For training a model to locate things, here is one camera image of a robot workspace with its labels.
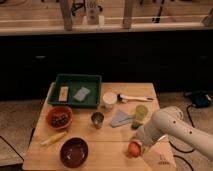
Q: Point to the green plastic tray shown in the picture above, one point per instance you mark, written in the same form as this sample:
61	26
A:
74	82

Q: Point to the small metal cup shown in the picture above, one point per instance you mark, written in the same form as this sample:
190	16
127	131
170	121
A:
97	119

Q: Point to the dark purple bowl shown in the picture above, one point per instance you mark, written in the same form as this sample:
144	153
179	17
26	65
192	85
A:
74	152

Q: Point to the orange bowl with grapes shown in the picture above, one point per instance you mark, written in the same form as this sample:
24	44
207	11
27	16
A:
59	117

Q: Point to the red apple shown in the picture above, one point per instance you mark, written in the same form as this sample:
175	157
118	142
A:
134	149

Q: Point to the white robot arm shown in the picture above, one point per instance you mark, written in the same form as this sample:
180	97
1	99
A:
169	121

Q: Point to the beige wooden block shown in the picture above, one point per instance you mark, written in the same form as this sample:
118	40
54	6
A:
63	95

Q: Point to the green plastic cup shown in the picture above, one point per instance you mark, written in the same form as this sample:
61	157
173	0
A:
140	112

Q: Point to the green chili pepper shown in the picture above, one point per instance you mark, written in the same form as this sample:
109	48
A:
135	125

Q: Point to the yellow corn cob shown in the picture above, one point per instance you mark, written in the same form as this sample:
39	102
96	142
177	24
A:
53	139

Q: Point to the white paper cup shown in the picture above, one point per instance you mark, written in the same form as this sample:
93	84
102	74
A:
109	100

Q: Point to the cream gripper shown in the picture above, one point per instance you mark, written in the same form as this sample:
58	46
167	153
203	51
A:
145	145

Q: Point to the blue folded cloth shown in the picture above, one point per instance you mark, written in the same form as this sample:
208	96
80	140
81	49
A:
121	118

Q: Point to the blue sponge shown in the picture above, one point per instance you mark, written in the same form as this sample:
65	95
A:
81	94

